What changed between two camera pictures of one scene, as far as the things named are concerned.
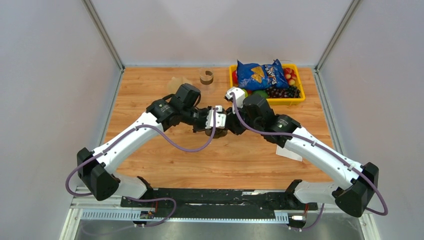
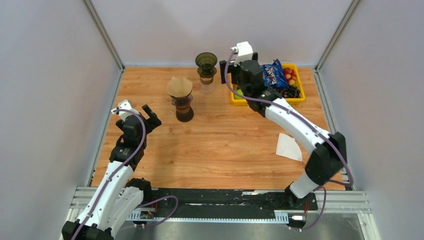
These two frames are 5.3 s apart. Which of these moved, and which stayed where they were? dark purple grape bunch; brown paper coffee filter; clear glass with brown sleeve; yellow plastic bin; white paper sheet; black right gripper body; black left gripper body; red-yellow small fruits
Moved: black left gripper body; clear glass with brown sleeve; black right gripper body
Stayed: yellow plastic bin; red-yellow small fruits; dark purple grape bunch; brown paper coffee filter; white paper sheet
